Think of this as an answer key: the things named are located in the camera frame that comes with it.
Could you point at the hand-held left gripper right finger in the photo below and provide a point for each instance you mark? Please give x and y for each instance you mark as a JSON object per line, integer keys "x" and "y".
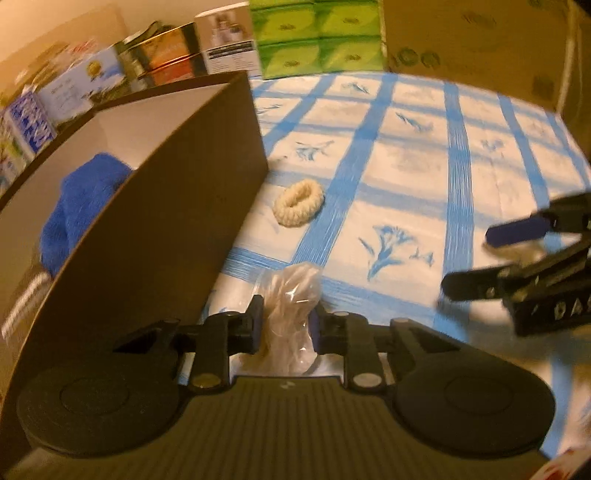
{"x": 315, "y": 330}

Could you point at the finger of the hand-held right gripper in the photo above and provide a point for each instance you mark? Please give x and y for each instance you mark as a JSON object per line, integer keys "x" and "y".
{"x": 480, "y": 281}
{"x": 517, "y": 230}

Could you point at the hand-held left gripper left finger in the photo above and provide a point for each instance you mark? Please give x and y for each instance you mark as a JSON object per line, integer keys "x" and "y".
{"x": 253, "y": 332}

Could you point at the clear plastic bag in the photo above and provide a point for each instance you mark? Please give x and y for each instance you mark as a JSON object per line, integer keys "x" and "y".
{"x": 286, "y": 314}

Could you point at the brown box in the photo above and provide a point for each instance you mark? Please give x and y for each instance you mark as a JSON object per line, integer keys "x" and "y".
{"x": 161, "y": 207}

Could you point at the blue towel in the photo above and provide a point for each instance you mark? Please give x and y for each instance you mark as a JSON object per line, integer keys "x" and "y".
{"x": 78, "y": 207}

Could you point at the cream scrunchie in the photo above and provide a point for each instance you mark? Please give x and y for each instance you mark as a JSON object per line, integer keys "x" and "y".
{"x": 295, "y": 217}

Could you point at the blue checked bed sheet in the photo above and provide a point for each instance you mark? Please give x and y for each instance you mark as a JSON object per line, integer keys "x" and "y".
{"x": 406, "y": 161}

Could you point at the white red printed object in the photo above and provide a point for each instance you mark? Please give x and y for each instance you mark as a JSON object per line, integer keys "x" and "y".
{"x": 558, "y": 466}

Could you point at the large cardboard box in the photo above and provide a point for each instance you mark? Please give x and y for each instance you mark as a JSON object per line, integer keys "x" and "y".
{"x": 475, "y": 41}

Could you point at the orange printed box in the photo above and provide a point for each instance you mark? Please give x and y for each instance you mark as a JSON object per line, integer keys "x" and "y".
{"x": 178, "y": 69}
{"x": 168, "y": 44}

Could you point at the stack of green tissue packs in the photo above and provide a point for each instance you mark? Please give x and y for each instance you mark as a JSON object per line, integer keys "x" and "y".
{"x": 318, "y": 37}

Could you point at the white product box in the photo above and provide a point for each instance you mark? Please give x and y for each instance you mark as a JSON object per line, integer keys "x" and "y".
{"x": 226, "y": 41}

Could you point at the blue milk carton box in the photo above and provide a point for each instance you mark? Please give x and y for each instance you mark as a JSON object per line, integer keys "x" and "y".
{"x": 25, "y": 138}

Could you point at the white blue gift box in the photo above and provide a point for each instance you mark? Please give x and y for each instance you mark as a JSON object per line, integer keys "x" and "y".
{"x": 83, "y": 83}

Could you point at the plastic bag with red print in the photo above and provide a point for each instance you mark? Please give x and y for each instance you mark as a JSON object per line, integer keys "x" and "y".
{"x": 85, "y": 48}

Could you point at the wooden headboard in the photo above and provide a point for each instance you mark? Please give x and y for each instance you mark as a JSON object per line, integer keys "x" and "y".
{"x": 46, "y": 32}

